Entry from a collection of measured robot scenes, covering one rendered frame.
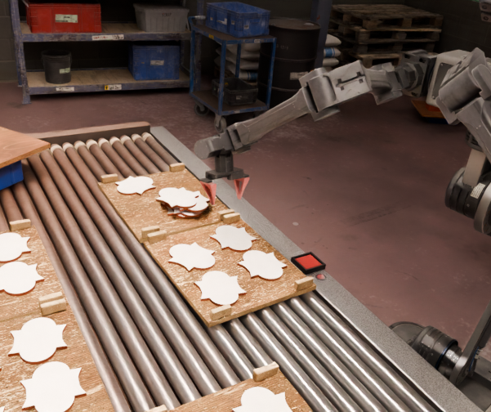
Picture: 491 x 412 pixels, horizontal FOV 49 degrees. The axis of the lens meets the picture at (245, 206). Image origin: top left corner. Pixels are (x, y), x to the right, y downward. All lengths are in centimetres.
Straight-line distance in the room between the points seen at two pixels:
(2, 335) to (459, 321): 240
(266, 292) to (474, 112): 71
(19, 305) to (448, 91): 112
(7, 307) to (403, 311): 219
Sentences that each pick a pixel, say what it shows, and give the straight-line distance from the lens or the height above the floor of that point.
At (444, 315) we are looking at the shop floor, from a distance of 319.
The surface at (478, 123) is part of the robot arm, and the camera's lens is 115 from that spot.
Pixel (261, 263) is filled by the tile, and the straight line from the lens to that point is 159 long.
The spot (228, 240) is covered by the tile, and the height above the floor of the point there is 95.
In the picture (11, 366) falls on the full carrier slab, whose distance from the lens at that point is 133.
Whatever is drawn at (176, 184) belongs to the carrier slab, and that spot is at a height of 94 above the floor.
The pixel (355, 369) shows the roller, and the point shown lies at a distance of 137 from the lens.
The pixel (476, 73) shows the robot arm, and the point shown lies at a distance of 115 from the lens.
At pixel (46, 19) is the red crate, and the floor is 77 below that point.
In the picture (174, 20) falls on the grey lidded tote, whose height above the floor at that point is 76.
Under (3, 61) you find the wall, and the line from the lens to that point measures 640.
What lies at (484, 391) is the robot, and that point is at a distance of 248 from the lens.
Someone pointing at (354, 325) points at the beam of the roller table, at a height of 91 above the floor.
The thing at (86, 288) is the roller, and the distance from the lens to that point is 153.
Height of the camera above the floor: 185
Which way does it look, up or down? 29 degrees down
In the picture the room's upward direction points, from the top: 5 degrees clockwise
